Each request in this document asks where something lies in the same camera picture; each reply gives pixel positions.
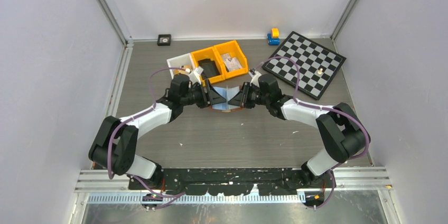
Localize black and white chessboard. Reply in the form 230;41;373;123
262;31;346;100

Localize brown leather card holder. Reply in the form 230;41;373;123
211;86;242;112

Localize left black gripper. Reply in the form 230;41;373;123
180;79;225;109

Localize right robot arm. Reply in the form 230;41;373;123
228;74;371;187

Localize yellow bin with black item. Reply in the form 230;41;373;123
191;46;225;84

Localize white plastic bin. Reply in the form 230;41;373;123
166;53;197;79

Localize blue and yellow toy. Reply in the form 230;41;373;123
267;28;280;45

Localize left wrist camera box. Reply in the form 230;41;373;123
188;66;203;84

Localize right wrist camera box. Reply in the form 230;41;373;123
248;69;262;87

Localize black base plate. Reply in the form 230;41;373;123
128;167;332;196

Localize small black square box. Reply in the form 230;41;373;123
157;34;172;46

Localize black wallet in bin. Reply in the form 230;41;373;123
198;59;220;79

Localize cards in yellow bin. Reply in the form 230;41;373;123
221;53;242;72

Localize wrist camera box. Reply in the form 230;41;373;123
188;66;203;84
248;69;262;87

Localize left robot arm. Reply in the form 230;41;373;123
88;74;226;189

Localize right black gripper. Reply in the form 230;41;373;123
228;82;270;109

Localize yellow bin with cards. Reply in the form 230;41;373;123
213;40;249;79

